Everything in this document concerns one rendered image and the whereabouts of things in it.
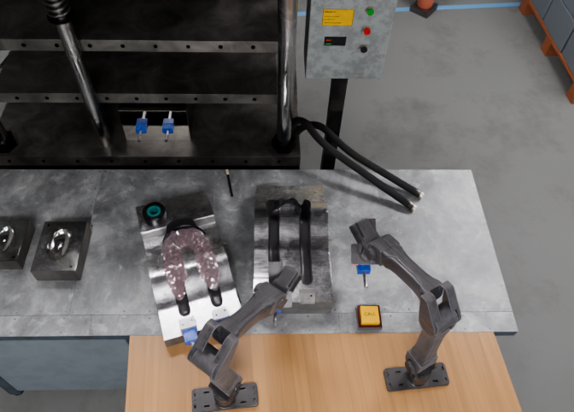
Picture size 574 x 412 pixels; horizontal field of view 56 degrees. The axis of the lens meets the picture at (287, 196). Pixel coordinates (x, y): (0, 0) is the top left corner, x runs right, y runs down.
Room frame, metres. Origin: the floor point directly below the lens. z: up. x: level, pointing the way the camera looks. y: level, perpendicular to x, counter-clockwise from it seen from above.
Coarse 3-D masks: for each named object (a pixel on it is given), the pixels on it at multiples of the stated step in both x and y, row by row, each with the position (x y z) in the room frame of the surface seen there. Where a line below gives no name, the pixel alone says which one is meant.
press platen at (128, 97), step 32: (32, 64) 1.68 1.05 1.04; (64, 64) 1.69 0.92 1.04; (96, 64) 1.70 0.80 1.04; (128, 64) 1.71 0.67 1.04; (160, 64) 1.72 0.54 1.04; (192, 64) 1.73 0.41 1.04; (224, 64) 1.73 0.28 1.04; (256, 64) 1.74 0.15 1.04; (0, 96) 1.51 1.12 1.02; (32, 96) 1.51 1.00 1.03; (64, 96) 1.52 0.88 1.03; (128, 96) 1.54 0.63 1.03; (160, 96) 1.54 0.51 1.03; (192, 96) 1.55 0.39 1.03; (224, 96) 1.56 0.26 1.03; (256, 96) 1.57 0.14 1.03
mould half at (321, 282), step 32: (256, 192) 1.22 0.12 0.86; (288, 192) 1.23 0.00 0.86; (320, 192) 1.24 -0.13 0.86; (256, 224) 1.04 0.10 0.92; (288, 224) 1.05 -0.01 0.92; (320, 224) 1.05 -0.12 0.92; (256, 256) 0.93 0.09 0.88; (288, 256) 0.94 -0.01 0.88; (320, 256) 0.94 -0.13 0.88; (320, 288) 0.82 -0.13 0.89
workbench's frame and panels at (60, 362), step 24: (72, 336) 0.65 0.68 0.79; (96, 336) 0.66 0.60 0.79; (120, 336) 0.66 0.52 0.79; (0, 360) 0.68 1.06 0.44; (24, 360) 0.69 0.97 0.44; (48, 360) 0.69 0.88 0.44; (72, 360) 0.70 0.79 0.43; (96, 360) 0.70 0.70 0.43; (120, 360) 0.71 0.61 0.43; (0, 384) 0.67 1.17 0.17; (24, 384) 0.68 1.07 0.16; (48, 384) 0.69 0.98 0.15; (72, 384) 0.69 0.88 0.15; (96, 384) 0.70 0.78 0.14; (120, 384) 0.70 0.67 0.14
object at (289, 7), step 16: (288, 0) 1.50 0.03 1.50; (288, 16) 1.50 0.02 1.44; (288, 32) 1.50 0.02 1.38; (288, 48) 1.50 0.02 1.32; (288, 64) 1.50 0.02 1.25; (288, 80) 1.50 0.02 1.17; (288, 96) 1.50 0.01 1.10; (288, 112) 1.51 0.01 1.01; (0, 128) 1.45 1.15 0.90; (288, 128) 1.51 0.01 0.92; (0, 144) 1.43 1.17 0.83; (16, 144) 1.46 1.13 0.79; (272, 144) 1.52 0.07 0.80; (288, 144) 1.50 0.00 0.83
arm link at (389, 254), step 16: (384, 240) 0.82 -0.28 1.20; (384, 256) 0.76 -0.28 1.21; (400, 256) 0.75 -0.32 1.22; (400, 272) 0.71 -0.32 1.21; (416, 272) 0.70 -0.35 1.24; (416, 288) 0.66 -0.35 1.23; (432, 288) 0.64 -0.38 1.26; (448, 288) 0.64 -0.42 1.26; (432, 304) 0.60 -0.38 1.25; (432, 320) 0.57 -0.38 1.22; (432, 336) 0.55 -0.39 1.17
